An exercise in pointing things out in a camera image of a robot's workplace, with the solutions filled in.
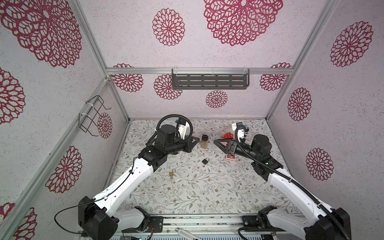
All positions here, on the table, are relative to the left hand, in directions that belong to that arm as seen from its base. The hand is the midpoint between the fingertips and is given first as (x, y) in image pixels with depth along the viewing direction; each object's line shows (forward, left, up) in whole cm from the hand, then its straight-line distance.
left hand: (198, 141), depth 71 cm
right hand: (-1, -8, +3) cm, 9 cm away
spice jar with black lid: (+15, -5, -23) cm, 28 cm away
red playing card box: (+8, -22, -28) cm, 37 cm away
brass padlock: (-4, +16, -29) cm, 33 cm away
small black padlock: (+6, -6, -29) cm, 31 cm away
